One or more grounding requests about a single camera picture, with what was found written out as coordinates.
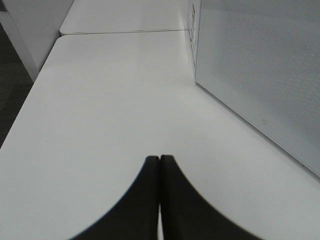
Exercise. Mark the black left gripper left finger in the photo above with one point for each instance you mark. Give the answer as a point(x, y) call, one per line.
point(136, 215)

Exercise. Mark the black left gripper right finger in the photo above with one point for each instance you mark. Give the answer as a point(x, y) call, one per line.
point(186, 215)

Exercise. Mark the white microwave door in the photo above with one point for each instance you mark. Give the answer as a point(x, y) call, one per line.
point(262, 75)

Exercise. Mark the white microwave oven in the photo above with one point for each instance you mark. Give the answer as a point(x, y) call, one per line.
point(257, 75)

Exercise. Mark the white partition panel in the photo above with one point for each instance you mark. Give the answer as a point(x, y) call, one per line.
point(33, 26)

